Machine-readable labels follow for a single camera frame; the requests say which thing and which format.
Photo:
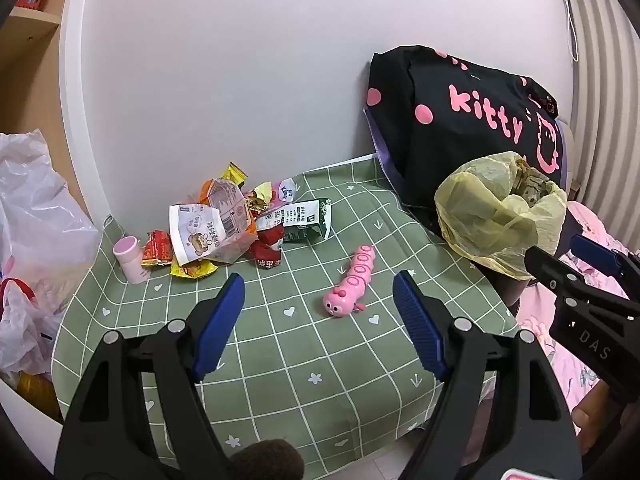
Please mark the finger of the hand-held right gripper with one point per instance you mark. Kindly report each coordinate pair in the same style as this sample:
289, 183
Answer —
595, 255
550, 267

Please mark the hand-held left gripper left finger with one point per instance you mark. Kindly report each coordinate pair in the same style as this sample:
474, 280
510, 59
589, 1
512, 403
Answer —
220, 330

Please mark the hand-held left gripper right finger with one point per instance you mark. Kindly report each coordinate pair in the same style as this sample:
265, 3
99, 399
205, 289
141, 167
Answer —
420, 325

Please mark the shiny gold snack wrapper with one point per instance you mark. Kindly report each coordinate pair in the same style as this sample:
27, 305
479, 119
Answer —
192, 270

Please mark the yellow plastic bag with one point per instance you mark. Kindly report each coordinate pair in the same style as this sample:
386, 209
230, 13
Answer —
480, 210

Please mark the white bear print snack bag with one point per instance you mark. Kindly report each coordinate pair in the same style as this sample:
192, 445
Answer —
197, 237

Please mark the red yellow snack wrapper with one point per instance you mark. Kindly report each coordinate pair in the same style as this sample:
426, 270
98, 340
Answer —
157, 249

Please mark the white blue snack packet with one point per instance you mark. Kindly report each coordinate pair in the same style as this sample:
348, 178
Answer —
270, 217

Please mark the orange snack bag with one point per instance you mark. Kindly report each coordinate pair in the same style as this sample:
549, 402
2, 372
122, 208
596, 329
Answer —
231, 205

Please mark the small gold red wrapper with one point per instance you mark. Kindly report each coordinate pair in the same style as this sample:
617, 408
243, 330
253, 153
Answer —
260, 199

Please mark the green white milk carton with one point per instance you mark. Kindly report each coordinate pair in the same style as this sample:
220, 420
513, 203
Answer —
307, 220

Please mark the white pink snack packet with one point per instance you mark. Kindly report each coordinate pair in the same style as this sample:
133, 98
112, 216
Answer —
288, 192

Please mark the small yellow orange wrapper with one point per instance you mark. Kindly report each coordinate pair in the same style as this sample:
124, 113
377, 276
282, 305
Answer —
234, 174

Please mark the pink printed blanket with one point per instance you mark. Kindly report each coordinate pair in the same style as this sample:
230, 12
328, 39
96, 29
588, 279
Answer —
545, 320

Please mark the pink caterpillar toy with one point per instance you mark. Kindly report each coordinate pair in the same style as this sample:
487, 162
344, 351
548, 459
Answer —
352, 280

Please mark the green checked tablecloth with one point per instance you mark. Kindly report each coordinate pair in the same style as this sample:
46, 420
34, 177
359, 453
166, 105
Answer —
300, 360

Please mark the pink cylindrical container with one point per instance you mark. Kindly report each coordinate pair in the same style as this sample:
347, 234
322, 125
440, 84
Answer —
131, 260

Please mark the dark brown fuzzy object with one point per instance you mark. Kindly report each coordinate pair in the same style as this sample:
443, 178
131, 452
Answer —
267, 460

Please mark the striped curtain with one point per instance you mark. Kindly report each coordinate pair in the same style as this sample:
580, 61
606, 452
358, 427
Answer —
605, 85

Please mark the black pink-dotted bag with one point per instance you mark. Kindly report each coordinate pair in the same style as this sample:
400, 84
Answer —
465, 110

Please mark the golden yellow packet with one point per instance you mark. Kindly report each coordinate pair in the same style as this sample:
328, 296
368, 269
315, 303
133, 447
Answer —
37, 395

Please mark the white plastic bag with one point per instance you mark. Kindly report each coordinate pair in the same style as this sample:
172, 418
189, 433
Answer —
35, 240

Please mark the wooden shelf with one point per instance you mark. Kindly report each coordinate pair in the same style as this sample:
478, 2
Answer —
30, 30

